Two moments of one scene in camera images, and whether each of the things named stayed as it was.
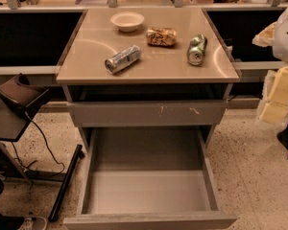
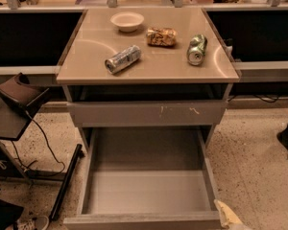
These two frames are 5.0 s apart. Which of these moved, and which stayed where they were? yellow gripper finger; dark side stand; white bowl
Moved: yellow gripper finger
Stayed: dark side stand; white bowl
